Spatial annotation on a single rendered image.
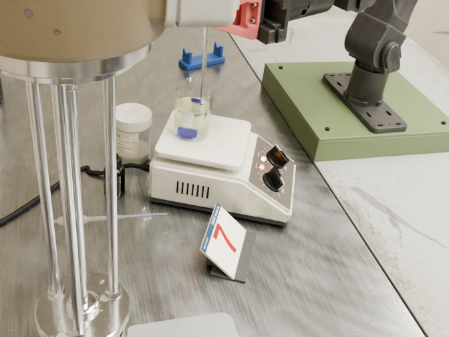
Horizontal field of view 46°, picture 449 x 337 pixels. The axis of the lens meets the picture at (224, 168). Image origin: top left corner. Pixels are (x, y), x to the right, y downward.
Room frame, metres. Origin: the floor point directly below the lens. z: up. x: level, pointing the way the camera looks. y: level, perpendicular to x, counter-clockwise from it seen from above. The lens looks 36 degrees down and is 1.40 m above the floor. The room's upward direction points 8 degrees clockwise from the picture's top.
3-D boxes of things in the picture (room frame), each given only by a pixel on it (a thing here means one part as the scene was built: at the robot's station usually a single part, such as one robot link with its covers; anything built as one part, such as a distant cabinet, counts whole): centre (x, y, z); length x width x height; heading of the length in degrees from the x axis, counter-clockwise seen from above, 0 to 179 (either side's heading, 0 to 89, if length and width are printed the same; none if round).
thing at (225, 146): (0.63, 0.03, 0.98); 0.12 x 0.12 x 0.01; 85
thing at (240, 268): (0.50, -0.02, 0.92); 0.09 x 0.06 x 0.04; 173
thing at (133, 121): (0.68, 0.15, 0.94); 0.06 x 0.06 x 0.08
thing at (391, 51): (0.86, -0.23, 1.05); 0.09 x 0.06 x 0.06; 41
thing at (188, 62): (1.04, 0.08, 0.92); 0.10 x 0.03 x 0.04; 131
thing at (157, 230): (0.52, 0.08, 0.91); 0.06 x 0.06 x 0.02
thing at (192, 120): (0.63, 0.05, 1.02); 0.06 x 0.05 x 0.08; 16
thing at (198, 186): (0.63, 0.01, 0.94); 0.22 x 0.13 x 0.08; 85
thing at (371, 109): (0.87, -0.23, 0.99); 0.20 x 0.07 x 0.08; 22
